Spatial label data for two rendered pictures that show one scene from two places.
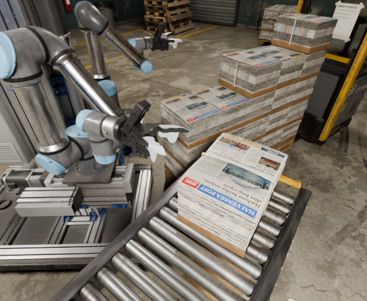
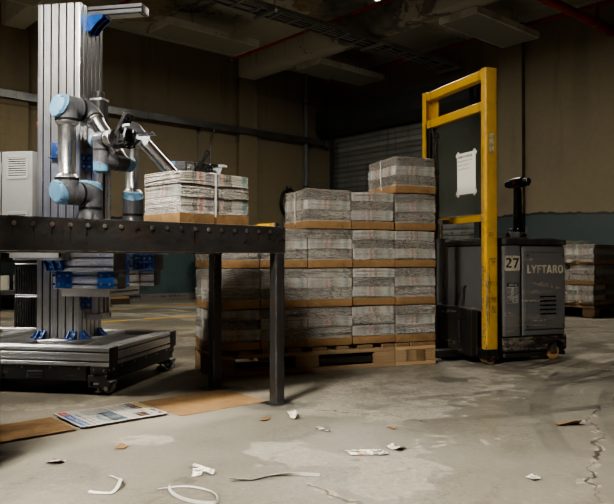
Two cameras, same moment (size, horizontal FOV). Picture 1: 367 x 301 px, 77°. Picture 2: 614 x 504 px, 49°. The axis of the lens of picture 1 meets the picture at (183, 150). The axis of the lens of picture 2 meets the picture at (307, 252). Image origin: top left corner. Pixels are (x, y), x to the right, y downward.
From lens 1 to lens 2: 2.82 m
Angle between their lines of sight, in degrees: 41
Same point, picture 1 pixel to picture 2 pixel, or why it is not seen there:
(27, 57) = (74, 107)
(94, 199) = (81, 262)
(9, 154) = not seen: hidden behind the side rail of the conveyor
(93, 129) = (97, 137)
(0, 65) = (58, 106)
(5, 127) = (30, 193)
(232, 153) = not seen: hidden behind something
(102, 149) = (99, 155)
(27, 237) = not seen: outside the picture
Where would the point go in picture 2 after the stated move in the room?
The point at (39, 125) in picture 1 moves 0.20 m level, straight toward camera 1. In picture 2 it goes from (63, 154) to (67, 147)
